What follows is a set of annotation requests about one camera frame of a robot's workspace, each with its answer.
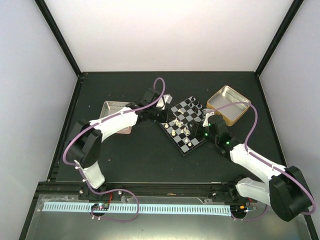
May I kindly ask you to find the gold tin box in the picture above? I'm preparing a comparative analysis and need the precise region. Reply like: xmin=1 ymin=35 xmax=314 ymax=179
xmin=206 ymin=85 xmax=251 ymax=127

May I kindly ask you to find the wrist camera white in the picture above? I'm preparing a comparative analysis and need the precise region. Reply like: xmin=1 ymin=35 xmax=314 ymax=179
xmin=156 ymin=94 xmax=173 ymax=110
xmin=202 ymin=108 xmax=215 ymax=128

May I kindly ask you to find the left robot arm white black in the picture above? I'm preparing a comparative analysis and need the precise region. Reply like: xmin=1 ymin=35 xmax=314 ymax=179
xmin=62 ymin=88 xmax=173 ymax=200

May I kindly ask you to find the black chess pieces row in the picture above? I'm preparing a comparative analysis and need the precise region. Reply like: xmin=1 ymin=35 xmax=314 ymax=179
xmin=184 ymin=96 xmax=203 ymax=115

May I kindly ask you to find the light blue slotted cable duct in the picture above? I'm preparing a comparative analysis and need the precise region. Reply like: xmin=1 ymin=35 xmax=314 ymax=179
xmin=42 ymin=202 xmax=231 ymax=217

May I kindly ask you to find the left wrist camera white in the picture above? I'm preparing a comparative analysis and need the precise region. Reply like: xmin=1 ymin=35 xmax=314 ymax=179
xmin=156 ymin=94 xmax=173 ymax=110

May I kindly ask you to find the circuit board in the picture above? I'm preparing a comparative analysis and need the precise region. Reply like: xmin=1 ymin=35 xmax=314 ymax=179
xmin=91 ymin=203 xmax=109 ymax=211
xmin=230 ymin=205 xmax=257 ymax=214

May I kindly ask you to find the left circuit board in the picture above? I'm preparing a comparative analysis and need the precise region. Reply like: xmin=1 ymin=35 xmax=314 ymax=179
xmin=91 ymin=203 xmax=109 ymax=211

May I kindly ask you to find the right circuit board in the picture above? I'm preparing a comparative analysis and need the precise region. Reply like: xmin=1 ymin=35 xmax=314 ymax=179
xmin=230 ymin=205 xmax=257 ymax=214

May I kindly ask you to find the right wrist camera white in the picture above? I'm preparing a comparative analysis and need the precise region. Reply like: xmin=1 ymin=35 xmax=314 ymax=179
xmin=202 ymin=108 xmax=215 ymax=128

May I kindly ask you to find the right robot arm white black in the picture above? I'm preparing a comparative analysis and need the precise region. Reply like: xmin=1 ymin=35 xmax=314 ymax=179
xmin=189 ymin=115 xmax=317 ymax=222

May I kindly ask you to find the silver tin tray pink rim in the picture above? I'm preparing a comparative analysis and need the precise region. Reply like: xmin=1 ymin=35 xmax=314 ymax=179
xmin=99 ymin=101 xmax=132 ymax=135

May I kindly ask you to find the white chess pieces pile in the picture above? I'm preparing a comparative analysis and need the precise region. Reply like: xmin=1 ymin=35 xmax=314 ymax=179
xmin=173 ymin=108 xmax=185 ymax=128

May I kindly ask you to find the checkered chess board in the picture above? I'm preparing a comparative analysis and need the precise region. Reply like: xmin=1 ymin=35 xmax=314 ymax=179
xmin=159 ymin=96 xmax=206 ymax=156

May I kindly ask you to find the black mounting rail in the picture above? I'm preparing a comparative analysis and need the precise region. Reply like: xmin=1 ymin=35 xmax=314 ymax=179
xmin=37 ymin=181 xmax=266 ymax=203

